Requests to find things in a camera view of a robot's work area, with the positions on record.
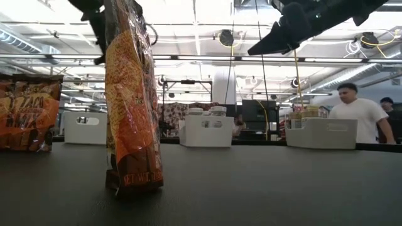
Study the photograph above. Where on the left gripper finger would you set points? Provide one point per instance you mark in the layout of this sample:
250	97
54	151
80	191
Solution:
101	37

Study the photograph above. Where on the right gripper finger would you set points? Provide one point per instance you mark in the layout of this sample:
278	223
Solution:
289	28

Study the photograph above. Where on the orange taco seasoning packet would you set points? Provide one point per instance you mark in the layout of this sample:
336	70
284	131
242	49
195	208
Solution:
132	110
28	119

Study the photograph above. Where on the brown-lidded spice jar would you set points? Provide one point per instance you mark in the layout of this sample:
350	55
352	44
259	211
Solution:
313	107
295	115
309	113

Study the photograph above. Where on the bagel seasoning jar white lid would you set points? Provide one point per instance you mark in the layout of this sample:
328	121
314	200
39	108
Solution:
218	110
195	110
206	112

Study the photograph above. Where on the ceiling light strip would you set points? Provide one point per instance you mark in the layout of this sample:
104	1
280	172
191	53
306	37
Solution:
282	93

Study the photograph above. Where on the black cabinet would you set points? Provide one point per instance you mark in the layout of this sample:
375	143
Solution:
251	110

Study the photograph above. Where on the white plastic bin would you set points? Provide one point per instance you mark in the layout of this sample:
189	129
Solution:
207	138
84	135
320	138

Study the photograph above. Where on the person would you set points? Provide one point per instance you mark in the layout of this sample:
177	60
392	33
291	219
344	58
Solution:
387	101
358	116
239	124

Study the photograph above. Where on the white ventilation duct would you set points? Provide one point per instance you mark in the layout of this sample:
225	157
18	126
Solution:
345	77

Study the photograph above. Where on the silver ventilation duct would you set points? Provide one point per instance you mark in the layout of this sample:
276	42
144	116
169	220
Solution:
19	40

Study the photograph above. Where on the long ceiling light rail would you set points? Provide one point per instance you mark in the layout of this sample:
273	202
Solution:
201	58

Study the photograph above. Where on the black garment rack frame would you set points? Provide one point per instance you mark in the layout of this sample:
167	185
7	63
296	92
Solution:
187	81

